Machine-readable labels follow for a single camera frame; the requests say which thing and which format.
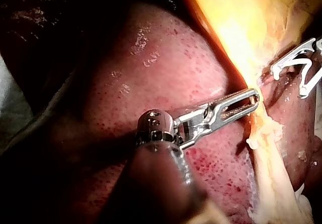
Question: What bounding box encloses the left arm instrument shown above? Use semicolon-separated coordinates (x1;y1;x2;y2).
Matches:
134;103;222;151

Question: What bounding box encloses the right arm instrument jaw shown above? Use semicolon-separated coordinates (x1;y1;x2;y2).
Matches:
270;37;317;81
297;68;322;100

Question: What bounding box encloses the left arm instrument jaw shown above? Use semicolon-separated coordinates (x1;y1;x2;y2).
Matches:
220;105;254;122
208;88;261;114

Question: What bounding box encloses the white clip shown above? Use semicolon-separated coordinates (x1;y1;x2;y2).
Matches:
273;57;315;95

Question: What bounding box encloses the gallbladder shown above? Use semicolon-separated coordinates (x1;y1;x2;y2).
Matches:
176;0;322;124

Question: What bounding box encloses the dark red liver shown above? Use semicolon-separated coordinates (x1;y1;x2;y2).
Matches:
0;0;322;224

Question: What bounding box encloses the pale fatty tissue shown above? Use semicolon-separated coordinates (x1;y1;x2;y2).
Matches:
246;118;314;224

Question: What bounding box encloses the white cloth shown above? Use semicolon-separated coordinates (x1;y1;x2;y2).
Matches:
0;54;35;156

